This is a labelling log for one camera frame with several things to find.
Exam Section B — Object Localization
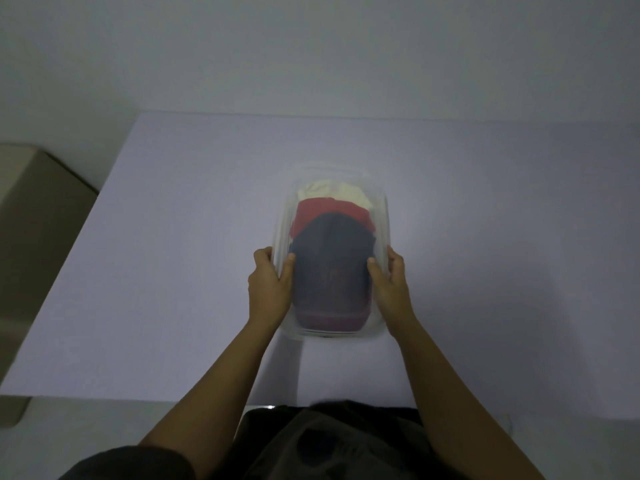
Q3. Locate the person's left hand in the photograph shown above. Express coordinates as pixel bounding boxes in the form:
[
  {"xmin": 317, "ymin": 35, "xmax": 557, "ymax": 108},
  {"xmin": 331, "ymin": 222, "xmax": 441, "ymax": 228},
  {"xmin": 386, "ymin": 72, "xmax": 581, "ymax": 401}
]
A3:
[{"xmin": 247, "ymin": 246, "xmax": 297, "ymax": 333}]

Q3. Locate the person's right hand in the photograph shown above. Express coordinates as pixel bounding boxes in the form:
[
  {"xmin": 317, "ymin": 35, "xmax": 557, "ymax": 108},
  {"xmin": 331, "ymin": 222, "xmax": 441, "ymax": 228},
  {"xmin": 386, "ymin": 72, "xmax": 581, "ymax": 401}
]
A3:
[{"xmin": 366, "ymin": 245, "xmax": 420, "ymax": 338}]

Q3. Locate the navy cap with red brim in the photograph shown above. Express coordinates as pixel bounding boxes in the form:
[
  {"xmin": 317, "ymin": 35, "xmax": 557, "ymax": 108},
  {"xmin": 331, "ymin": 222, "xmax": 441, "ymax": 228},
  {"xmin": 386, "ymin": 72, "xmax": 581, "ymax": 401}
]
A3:
[{"xmin": 288, "ymin": 211, "xmax": 377, "ymax": 332}]

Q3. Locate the clear plastic container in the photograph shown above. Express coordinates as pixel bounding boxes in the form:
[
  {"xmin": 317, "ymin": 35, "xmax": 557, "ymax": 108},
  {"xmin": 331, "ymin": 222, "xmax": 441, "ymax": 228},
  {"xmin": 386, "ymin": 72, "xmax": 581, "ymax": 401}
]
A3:
[{"xmin": 271, "ymin": 164, "xmax": 391, "ymax": 342}]

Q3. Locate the red cap with black patch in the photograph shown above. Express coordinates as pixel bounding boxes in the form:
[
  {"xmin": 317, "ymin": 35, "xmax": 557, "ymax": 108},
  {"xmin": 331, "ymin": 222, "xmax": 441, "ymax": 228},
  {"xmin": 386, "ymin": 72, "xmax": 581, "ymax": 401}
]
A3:
[{"xmin": 289, "ymin": 197, "xmax": 376, "ymax": 241}]

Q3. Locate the white cap with colourful logo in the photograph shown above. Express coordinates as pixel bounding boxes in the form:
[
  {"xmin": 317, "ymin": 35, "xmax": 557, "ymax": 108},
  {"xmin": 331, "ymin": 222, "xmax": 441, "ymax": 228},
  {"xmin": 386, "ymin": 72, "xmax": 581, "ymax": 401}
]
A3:
[{"xmin": 297, "ymin": 179, "xmax": 374, "ymax": 212}]

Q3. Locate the clear plastic lid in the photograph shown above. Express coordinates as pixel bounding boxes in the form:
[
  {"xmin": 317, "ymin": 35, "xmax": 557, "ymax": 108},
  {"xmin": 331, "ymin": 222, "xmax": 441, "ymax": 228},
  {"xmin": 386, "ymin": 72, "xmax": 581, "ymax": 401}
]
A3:
[{"xmin": 272, "ymin": 164, "xmax": 391, "ymax": 338}]

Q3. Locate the person's left forearm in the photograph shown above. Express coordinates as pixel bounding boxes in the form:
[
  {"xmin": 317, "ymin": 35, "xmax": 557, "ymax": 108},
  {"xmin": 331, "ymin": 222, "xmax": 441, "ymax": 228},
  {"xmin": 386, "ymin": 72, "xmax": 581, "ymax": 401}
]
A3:
[{"xmin": 139, "ymin": 319, "xmax": 277, "ymax": 480}]

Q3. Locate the person's right forearm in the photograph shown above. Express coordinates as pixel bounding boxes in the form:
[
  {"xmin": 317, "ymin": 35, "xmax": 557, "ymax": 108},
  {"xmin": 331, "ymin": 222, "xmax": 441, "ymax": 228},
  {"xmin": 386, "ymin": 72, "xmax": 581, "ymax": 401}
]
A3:
[{"xmin": 395, "ymin": 319, "xmax": 546, "ymax": 480}]

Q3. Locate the person's black shirt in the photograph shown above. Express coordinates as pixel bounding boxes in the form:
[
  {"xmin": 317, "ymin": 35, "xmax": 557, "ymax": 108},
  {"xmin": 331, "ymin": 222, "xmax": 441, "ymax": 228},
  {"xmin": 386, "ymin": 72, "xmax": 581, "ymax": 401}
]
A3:
[{"xmin": 57, "ymin": 400, "xmax": 471, "ymax": 480}]

